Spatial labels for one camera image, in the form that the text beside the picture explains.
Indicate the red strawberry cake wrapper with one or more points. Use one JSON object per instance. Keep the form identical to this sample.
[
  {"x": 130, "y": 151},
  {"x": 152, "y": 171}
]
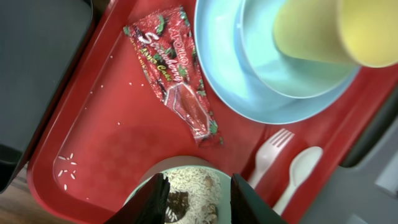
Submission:
[{"x": 165, "y": 47}]

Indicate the green bowl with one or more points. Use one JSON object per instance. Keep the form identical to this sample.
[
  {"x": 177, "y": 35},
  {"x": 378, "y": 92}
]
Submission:
[{"x": 224, "y": 208}]

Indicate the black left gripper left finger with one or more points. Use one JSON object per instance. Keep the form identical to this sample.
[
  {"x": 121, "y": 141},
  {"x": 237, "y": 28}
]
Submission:
[{"x": 147, "y": 206}]

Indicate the white plastic fork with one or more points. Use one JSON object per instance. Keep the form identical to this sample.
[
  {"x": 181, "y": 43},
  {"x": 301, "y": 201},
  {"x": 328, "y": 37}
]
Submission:
[{"x": 267, "y": 154}]

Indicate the yellow cup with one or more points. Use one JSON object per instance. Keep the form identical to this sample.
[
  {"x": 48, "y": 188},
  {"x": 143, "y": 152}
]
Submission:
[{"x": 362, "y": 32}]

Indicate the grey dishwasher rack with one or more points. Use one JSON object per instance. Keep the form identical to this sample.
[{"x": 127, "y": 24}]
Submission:
[{"x": 363, "y": 189}]

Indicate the white plastic spoon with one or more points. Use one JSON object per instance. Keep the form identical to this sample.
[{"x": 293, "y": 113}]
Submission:
[{"x": 300, "y": 169}]

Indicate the black waste bin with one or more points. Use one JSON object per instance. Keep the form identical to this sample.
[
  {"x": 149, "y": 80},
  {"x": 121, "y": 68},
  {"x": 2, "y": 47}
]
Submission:
[{"x": 41, "y": 43}]

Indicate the rice and peanut waste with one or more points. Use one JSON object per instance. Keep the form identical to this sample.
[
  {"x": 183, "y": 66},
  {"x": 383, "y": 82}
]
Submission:
[{"x": 194, "y": 196}]

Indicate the light blue plate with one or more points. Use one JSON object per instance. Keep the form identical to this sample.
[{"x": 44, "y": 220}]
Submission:
[{"x": 215, "y": 35}]

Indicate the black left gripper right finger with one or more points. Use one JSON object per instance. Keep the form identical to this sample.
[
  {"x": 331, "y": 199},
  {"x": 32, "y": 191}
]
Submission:
[{"x": 247, "y": 207}]

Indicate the light blue small bowl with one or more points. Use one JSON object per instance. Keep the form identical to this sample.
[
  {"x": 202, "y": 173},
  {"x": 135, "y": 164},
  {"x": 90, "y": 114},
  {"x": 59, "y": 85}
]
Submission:
[{"x": 288, "y": 76}]

